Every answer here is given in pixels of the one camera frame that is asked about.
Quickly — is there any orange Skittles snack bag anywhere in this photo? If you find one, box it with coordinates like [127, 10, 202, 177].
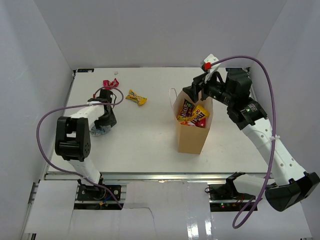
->
[179, 120, 195, 126]

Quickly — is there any dark label table corner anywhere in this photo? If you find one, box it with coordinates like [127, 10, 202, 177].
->
[76, 68, 95, 73]
[225, 67, 243, 72]

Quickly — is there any brown paper bag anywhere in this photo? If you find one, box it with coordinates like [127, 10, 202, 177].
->
[170, 91, 213, 154]

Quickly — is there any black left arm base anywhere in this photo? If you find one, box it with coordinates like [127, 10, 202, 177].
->
[76, 185, 122, 203]

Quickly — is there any red Himalaya candy packet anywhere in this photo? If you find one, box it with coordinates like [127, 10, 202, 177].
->
[195, 118, 206, 128]

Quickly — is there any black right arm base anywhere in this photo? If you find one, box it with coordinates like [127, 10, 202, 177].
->
[204, 183, 254, 203]

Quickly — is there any yellow M&M's packet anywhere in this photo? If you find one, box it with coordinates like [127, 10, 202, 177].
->
[125, 89, 147, 106]
[190, 105, 210, 124]

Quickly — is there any grey Himalaya candy packet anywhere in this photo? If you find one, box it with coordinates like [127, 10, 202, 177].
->
[89, 126, 111, 137]

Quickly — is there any crumpled red candy packet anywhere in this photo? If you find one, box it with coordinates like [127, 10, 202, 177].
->
[102, 78, 120, 90]

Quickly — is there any dark label left table corner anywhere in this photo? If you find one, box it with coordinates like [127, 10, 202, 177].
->
[76, 68, 95, 73]

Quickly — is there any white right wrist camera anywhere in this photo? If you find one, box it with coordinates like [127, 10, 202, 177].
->
[200, 53, 220, 85]

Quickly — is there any purple M&M's packet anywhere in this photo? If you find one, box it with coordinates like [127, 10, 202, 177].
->
[177, 99, 195, 122]

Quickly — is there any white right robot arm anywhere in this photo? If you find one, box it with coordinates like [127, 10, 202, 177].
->
[182, 68, 320, 212]

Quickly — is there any aluminium front rail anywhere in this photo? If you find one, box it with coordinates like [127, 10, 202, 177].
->
[44, 171, 238, 182]

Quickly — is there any dark label right table corner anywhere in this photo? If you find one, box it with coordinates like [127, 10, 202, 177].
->
[225, 67, 243, 72]

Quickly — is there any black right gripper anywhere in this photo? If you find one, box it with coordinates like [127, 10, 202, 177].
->
[183, 69, 235, 107]

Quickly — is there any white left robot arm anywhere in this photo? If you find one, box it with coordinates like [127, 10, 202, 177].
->
[55, 89, 117, 200]

